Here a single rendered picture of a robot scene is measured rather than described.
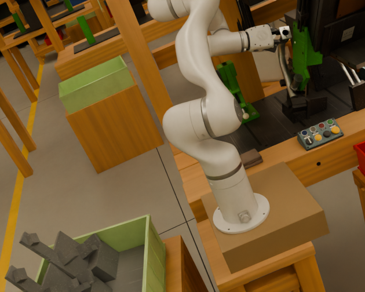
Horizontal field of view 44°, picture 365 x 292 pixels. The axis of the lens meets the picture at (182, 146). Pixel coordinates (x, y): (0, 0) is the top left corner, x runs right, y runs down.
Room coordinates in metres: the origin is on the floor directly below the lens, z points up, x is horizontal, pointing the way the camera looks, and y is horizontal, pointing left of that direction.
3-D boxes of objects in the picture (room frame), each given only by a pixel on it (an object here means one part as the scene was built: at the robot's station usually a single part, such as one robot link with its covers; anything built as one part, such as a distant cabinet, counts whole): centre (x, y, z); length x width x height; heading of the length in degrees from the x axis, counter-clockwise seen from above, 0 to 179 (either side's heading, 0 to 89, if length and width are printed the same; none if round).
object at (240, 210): (1.17, -0.09, 1.03); 0.19 x 0.19 x 0.18
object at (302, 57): (1.67, -0.61, 1.17); 0.13 x 0.12 x 0.20; 89
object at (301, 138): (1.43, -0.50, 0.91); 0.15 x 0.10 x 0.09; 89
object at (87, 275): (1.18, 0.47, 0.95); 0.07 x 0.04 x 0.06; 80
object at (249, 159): (1.48, -0.21, 0.91); 0.10 x 0.08 x 0.03; 90
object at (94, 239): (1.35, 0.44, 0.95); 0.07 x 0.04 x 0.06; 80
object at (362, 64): (1.63, -0.77, 1.11); 0.39 x 0.16 x 0.03; 179
